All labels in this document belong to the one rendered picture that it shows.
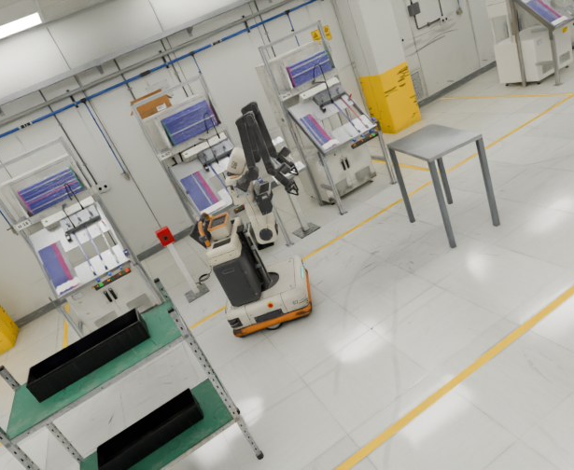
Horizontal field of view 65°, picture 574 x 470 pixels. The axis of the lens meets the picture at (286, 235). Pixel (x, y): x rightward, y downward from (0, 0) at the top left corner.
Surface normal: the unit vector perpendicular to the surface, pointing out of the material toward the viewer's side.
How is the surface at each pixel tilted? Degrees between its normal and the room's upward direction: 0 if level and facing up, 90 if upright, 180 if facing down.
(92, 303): 90
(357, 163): 90
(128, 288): 90
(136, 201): 90
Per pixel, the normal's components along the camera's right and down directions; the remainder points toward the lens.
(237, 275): 0.02, 0.43
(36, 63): 0.41, 0.25
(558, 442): -0.37, -0.84
